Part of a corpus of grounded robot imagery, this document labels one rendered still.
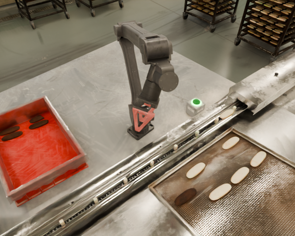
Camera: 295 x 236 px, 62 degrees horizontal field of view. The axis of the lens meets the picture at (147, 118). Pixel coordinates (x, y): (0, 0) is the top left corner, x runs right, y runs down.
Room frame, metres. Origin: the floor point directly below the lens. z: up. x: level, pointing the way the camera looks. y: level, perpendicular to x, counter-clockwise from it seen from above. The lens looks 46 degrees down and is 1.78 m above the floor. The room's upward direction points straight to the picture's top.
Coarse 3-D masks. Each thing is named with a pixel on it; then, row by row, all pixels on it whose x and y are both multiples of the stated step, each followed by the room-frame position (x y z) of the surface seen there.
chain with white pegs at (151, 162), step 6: (234, 108) 0.94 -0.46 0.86; (216, 120) 0.85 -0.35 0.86; (210, 126) 0.83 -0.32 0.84; (198, 132) 0.77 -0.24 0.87; (192, 138) 0.75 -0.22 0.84; (174, 150) 0.68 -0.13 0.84; (162, 156) 0.65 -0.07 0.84; (150, 162) 0.60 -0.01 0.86; (156, 162) 0.62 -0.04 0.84; (126, 180) 0.51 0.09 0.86; (120, 186) 0.50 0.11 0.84; (108, 192) 0.47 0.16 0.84; (96, 198) 0.43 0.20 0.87; (102, 198) 0.45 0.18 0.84; (90, 204) 0.42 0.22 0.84; (84, 210) 0.40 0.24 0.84; (72, 216) 0.37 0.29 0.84; (60, 222) 0.34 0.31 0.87; (66, 222) 0.35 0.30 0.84
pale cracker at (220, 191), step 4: (224, 184) 0.46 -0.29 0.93; (228, 184) 0.46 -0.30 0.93; (216, 188) 0.45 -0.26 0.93; (220, 188) 0.44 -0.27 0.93; (224, 188) 0.44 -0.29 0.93; (228, 188) 0.44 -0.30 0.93; (212, 192) 0.43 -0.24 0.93; (216, 192) 0.43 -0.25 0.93; (220, 192) 0.42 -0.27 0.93; (224, 192) 0.43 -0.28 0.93; (212, 196) 0.41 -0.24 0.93; (216, 196) 0.41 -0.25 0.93; (220, 196) 0.41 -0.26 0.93
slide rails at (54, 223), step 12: (228, 108) 0.95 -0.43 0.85; (240, 108) 0.95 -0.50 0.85; (192, 132) 0.78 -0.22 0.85; (204, 132) 0.78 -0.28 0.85; (156, 156) 0.64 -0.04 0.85; (168, 156) 0.64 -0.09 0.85; (120, 180) 0.52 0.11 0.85; (132, 180) 0.52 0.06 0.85; (96, 192) 0.47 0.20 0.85; (84, 204) 0.42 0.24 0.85; (96, 204) 0.42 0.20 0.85; (60, 216) 0.37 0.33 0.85; (48, 228) 0.33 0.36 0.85; (60, 228) 0.33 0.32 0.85
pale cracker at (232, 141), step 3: (231, 138) 0.70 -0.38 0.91; (234, 138) 0.70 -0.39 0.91; (237, 138) 0.70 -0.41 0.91; (228, 141) 0.68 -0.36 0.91; (231, 141) 0.68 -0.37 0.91; (234, 141) 0.68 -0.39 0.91; (237, 141) 0.68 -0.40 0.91; (225, 144) 0.67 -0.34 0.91; (228, 144) 0.66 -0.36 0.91; (231, 144) 0.66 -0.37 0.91; (234, 144) 0.67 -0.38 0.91; (225, 147) 0.65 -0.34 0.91; (228, 147) 0.65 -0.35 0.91
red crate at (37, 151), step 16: (48, 112) 0.95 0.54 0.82; (48, 128) 0.83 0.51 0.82; (0, 144) 0.73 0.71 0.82; (16, 144) 0.73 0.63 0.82; (32, 144) 0.73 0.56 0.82; (48, 144) 0.73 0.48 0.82; (64, 144) 0.73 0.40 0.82; (16, 160) 0.64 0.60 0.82; (32, 160) 0.64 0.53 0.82; (48, 160) 0.64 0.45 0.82; (64, 160) 0.64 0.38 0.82; (16, 176) 0.56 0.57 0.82; (32, 176) 0.56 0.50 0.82; (64, 176) 0.54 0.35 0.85; (32, 192) 0.46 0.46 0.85
